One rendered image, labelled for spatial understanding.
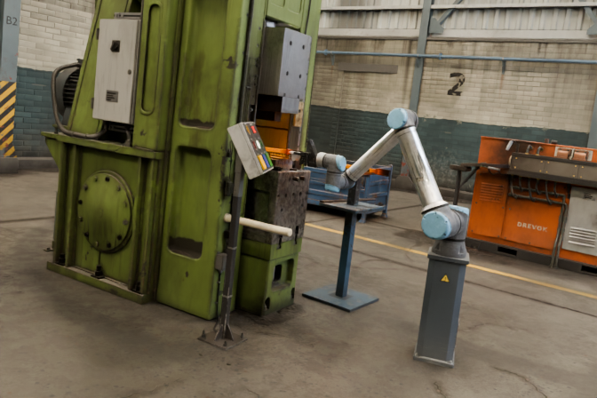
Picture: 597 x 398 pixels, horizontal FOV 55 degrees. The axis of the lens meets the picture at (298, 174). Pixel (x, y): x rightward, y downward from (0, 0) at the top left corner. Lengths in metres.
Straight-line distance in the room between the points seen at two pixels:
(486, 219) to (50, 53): 6.56
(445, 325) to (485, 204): 3.52
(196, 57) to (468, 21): 8.44
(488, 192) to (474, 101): 4.57
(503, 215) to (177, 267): 4.05
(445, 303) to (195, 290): 1.46
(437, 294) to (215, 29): 1.97
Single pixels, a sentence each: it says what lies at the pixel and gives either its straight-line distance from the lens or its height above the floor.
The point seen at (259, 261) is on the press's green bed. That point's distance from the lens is 3.58.
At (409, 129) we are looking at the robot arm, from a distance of 3.14.
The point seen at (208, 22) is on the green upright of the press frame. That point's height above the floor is 1.75.
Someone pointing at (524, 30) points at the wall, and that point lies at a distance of 11.10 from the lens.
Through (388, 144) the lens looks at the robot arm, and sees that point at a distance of 3.35.
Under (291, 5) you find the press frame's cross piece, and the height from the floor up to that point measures 1.95.
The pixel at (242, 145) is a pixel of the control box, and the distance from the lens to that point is 2.87.
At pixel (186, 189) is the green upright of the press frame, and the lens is 3.58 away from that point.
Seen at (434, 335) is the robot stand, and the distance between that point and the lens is 3.34.
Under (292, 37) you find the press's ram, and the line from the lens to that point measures 3.52.
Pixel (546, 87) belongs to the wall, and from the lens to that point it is 10.73.
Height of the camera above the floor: 1.28
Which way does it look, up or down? 6 degrees down
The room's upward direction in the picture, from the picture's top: 7 degrees clockwise
